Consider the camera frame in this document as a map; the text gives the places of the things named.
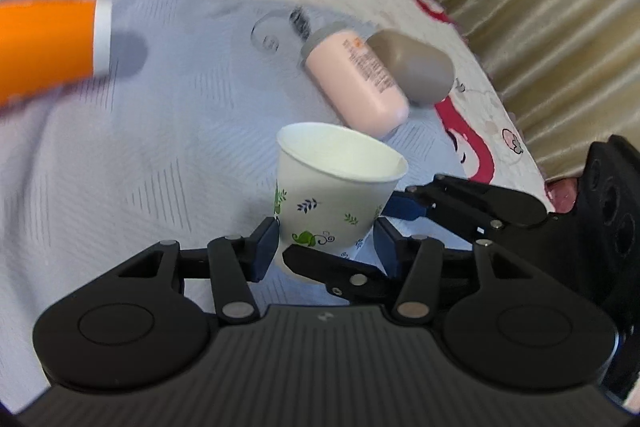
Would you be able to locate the orange white cup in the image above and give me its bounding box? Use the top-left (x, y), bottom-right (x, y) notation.
top-left (0, 0), bottom-right (113, 106)

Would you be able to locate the white floral paper cup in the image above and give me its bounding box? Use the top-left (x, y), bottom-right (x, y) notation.
top-left (274, 122), bottom-right (408, 282)

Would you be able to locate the beige curtain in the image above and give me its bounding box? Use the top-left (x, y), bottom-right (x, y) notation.
top-left (444, 0), bottom-right (639, 180)

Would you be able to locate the light blue mat cloth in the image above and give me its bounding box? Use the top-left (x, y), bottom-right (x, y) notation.
top-left (0, 0), bottom-right (482, 413)

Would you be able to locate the cartoon bear bed sheet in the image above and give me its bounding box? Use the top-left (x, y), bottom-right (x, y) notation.
top-left (290, 0), bottom-right (577, 213)

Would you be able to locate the pink bottle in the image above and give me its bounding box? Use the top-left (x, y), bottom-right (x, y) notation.
top-left (300, 22), bottom-right (410, 139)

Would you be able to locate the taupe grey cup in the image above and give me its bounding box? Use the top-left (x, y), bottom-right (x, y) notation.
top-left (367, 29), bottom-right (456, 105)

